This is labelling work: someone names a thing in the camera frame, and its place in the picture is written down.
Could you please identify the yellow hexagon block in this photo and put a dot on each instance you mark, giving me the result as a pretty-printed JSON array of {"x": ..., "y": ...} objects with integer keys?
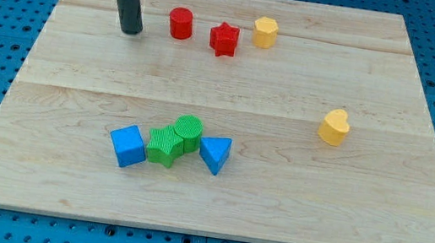
[{"x": 265, "y": 32}]

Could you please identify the yellow heart block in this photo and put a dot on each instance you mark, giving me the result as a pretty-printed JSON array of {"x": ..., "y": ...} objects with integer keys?
[{"x": 334, "y": 127}]

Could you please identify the red cylinder block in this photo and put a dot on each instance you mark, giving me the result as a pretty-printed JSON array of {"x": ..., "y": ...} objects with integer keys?
[{"x": 181, "y": 23}]

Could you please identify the red star block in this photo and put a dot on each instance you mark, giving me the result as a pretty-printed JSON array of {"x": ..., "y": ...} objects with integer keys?
[{"x": 224, "y": 39}]

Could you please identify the green cylinder block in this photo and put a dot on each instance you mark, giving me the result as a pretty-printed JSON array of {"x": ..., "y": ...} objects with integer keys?
[{"x": 190, "y": 129}]

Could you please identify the blue cube block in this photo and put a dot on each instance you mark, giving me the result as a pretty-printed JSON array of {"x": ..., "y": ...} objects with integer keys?
[{"x": 128, "y": 146}]

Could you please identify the light wooden board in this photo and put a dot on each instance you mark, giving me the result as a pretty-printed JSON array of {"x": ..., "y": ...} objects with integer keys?
[{"x": 84, "y": 78}]

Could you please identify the green star block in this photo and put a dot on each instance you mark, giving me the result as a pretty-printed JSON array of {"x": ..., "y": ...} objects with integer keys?
[{"x": 164, "y": 146}]

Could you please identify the blue triangle block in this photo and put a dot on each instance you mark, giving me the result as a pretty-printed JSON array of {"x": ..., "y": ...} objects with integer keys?
[{"x": 215, "y": 152}]

